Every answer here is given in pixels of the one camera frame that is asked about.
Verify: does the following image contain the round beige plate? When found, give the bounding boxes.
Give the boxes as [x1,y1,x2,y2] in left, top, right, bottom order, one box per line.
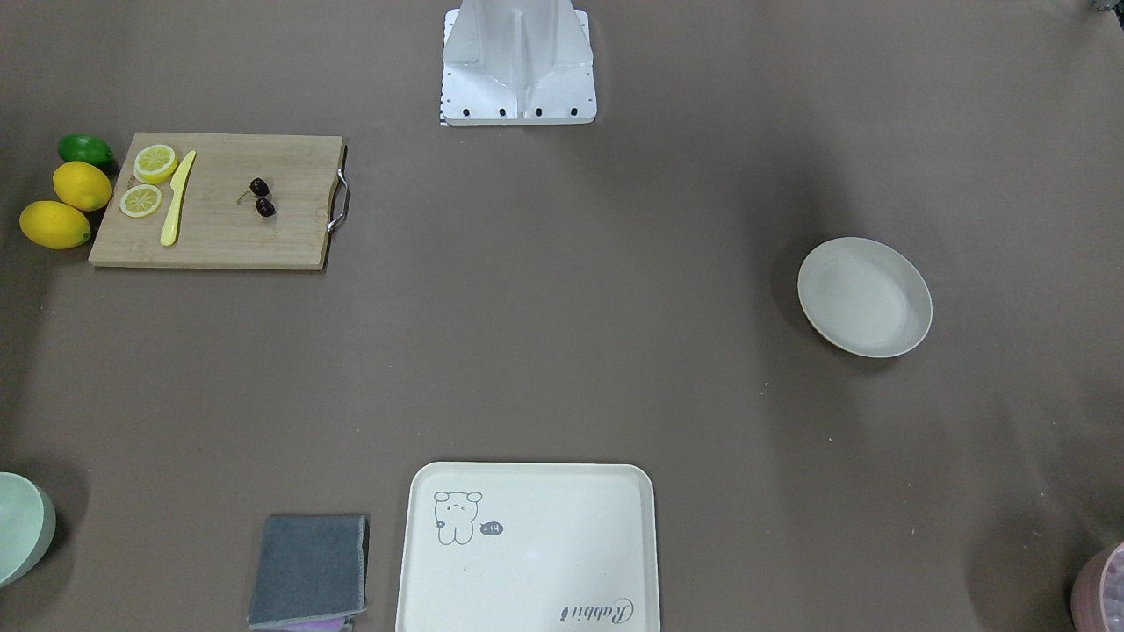
[797,236,933,359]

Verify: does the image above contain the white rabbit tray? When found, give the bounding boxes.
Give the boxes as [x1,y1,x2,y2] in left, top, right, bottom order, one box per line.
[396,463,661,631]

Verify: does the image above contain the dark red cherry pair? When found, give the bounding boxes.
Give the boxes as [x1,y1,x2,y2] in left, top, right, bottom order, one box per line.
[235,177,277,219]

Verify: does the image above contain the grey folded cloth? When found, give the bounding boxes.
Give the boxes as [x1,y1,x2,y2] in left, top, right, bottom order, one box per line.
[248,513,368,631]

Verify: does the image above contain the bamboo cutting board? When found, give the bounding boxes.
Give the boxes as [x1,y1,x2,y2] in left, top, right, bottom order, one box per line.
[89,132,348,269]

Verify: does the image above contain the yellow plastic knife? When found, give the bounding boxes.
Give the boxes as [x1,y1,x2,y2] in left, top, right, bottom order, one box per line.
[160,148,197,247]

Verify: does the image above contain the lemon slice upper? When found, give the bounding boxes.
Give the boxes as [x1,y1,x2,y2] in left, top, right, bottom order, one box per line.
[133,144,179,186]

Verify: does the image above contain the lemon slice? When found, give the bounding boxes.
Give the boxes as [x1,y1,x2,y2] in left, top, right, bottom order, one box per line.
[118,183,163,219]
[133,144,179,186]

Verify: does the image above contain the lemon slice lower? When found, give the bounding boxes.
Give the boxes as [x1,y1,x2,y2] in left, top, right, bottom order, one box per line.
[118,183,163,219]

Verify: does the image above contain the yellow lemon near lime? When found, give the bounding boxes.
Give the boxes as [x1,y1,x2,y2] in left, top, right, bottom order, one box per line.
[52,161,114,213]

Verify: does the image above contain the green lime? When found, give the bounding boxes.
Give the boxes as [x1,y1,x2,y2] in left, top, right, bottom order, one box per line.
[57,133,117,169]

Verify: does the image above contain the yellow lemon outer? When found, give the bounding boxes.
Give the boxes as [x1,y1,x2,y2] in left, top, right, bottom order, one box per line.
[18,200,92,249]

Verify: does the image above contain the mint green bowl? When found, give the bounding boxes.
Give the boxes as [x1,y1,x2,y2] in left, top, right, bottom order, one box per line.
[1,472,56,585]

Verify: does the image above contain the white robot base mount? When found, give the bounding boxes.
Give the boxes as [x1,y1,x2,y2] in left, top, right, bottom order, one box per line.
[439,1,598,126]

